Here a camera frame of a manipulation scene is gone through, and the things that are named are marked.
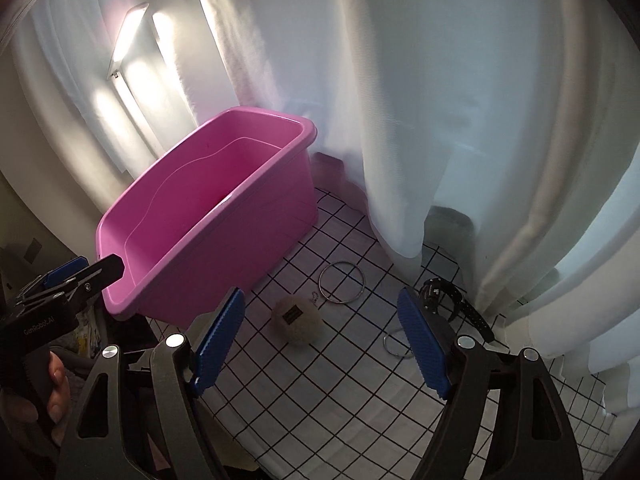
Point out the white black checked tablecloth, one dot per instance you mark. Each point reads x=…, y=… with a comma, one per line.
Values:
x=350, y=410

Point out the beige fuzzy ball charm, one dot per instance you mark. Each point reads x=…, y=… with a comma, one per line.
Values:
x=300, y=330

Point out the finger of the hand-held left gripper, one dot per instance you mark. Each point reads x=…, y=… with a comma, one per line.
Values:
x=65, y=268
x=107, y=266

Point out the pink plastic tub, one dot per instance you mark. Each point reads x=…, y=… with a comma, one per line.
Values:
x=200, y=240

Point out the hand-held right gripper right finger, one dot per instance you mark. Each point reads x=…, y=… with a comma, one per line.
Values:
x=422, y=340

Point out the patterned small box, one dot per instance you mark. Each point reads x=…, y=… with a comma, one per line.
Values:
x=84, y=340

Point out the small silver bangle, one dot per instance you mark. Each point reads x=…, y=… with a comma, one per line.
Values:
x=387, y=347

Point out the white curtain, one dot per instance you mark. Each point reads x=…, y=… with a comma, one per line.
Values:
x=590, y=285
x=300, y=60

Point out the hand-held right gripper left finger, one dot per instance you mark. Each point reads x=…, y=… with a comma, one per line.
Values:
x=220, y=335

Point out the large silver bangle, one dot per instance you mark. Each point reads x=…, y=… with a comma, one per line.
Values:
x=342, y=263

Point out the person's left hand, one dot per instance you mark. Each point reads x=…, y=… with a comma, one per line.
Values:
x=59, y=390

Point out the black wristwatch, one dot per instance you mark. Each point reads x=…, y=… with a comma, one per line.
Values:
x=470, y=317

